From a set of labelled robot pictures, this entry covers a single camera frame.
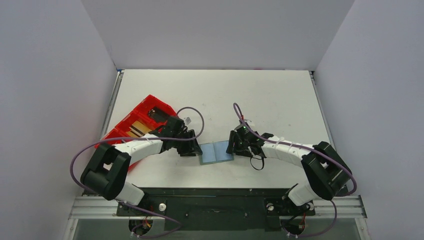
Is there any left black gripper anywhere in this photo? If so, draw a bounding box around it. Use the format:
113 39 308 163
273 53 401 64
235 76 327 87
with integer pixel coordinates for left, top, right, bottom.
172 130 202 157

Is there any green card holder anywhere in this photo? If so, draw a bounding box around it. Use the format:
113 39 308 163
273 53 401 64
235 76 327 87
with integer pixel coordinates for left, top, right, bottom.
199 140 234 165

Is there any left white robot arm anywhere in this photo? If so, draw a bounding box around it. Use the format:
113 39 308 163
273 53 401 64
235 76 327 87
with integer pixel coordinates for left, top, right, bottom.
80 116 203 215

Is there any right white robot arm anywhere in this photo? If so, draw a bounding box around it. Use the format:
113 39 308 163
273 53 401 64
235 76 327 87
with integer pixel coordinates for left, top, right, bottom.
226 124 353 214

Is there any black card in bin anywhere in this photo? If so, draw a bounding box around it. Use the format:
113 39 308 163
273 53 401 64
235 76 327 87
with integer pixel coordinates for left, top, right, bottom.
147 107 170 123

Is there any gold card in bin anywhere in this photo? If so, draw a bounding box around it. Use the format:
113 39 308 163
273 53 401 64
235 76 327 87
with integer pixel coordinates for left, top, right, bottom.
126 121 152 138

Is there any red plastic bin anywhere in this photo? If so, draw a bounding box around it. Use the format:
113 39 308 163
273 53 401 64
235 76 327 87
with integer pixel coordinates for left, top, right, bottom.
103 94 177 140

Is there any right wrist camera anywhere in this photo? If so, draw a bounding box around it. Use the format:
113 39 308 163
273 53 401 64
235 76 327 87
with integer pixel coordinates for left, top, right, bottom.
244 119 255 128

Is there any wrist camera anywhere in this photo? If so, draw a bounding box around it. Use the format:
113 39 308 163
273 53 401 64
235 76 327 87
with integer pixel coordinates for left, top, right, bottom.
183 117 192 126
244 119 255 128

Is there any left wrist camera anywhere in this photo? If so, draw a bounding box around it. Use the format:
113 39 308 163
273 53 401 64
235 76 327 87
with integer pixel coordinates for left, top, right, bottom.
183 117 192 126

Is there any right black loop cable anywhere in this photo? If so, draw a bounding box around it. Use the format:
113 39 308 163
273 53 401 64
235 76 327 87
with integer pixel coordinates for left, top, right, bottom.
250 154 266 171

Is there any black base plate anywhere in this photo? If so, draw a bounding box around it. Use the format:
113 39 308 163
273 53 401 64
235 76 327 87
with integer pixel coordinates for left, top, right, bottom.
112 187 334 232

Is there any aluminium rail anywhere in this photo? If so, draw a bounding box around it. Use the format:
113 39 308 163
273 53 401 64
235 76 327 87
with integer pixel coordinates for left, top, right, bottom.
69 195 367 220

